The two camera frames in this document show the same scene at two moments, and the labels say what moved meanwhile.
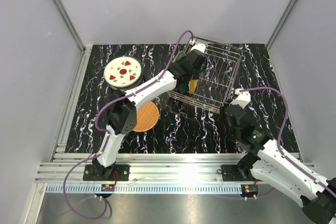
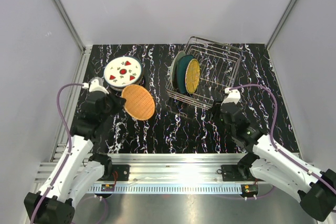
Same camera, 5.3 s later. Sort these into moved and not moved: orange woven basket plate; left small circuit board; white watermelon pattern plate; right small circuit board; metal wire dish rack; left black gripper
Moved: orange woven basket plate; left black gripper
Not moved: right small circuit board; metal wire dish rack; white watermelon pattern plate; left small circuit board
